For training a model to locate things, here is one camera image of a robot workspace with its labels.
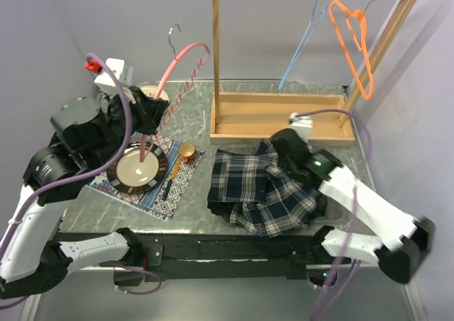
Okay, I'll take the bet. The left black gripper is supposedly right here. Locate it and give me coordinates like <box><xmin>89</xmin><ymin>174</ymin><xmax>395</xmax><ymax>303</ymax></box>
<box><xmin>90</xmin><ymin>84</ymin><xmax>170</xmax><ymax>167</ymax></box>

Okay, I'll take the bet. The navy beige plaid skirt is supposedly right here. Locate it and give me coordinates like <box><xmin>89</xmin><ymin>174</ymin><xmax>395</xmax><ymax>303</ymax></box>
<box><xmin>207</xmin><ymin>139</ymin><xmax>327</xmax><ymax>238</ymax></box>

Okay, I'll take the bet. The pink hanger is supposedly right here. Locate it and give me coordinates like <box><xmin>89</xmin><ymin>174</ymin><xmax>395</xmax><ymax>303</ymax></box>
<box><xmin>140</xmin><ymin>23</ymin><xmax>211</xmax><ymax>164</ymax></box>

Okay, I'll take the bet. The light blue wire hanger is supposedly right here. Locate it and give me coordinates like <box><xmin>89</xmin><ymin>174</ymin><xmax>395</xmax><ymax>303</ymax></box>
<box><xmin>277</xmin><ymin>0</ymin><xmax>328</xmax><ymax>91</ymax></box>

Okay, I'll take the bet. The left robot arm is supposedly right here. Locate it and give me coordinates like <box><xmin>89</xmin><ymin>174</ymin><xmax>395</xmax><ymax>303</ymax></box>
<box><xmin>1</xmin><ymin>86</ymin><xmax>169</xmax><ymax>300</ymax></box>

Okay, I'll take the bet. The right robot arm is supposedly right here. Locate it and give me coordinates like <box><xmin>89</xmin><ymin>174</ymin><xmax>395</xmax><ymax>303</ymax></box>
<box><xmin>270</xmin><ymin>128</ymin><xmax>436</xmax><ymax>284</ymax></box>

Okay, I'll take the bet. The beige round plate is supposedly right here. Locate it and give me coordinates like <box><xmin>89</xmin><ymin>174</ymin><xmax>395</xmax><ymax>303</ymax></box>
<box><xmin>139</xmin><ymin>85</ymin><xmax>171</xmax><ymax>103</ymax></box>

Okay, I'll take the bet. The black rimmed plate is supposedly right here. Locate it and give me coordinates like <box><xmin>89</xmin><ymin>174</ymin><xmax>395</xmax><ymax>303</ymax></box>
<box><xmin>106</xmin><ymin>142</ymin><xmax>167</xmax><ymax>194</ymax></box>

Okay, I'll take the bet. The wooden clothes rack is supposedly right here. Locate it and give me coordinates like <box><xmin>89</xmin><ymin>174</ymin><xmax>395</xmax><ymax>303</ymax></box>
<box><xmin>210</xmin><ymin>0</ymin><xmax>417</xmax><ymax>147</ymax></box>

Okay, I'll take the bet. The clear plastic bin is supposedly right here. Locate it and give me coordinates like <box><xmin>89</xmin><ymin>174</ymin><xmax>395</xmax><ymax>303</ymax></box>
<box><xmin>217</xmin><ymin>142</ymin><xmax>344</xmax><ymax>224</ymax></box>

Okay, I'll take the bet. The dark green pen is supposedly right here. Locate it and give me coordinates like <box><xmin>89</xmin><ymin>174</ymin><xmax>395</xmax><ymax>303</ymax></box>
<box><xmin>162</xmin><ymin>179</ymin><xmax>172</xmax><ymax>201</ymax></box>

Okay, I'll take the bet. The blue patterned placemat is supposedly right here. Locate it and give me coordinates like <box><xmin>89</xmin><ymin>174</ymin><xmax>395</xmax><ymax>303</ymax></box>
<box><xmin>87</xmin><ymin>136</ymin><xmax>204</xmax><ymax>222</ymax></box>

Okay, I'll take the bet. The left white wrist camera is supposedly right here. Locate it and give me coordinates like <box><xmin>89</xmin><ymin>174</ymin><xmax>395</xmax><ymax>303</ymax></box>
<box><xmin>84</xmin><ymin>57</ymin><xmax>135</xmax><ymax>96</ymax></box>

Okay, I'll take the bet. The copper cup with handle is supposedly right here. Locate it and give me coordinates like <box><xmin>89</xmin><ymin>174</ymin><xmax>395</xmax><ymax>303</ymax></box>
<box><xmin>171</xmin><ymin>142</ymin><xmax>196</xmax><ymax>179</ymax></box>

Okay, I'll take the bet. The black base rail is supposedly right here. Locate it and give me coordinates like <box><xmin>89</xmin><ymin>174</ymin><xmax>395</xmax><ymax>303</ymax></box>
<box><xmin>113</xmin><ymin>232</ymin><xmax>355</xmax><ymax>288</ymax></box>

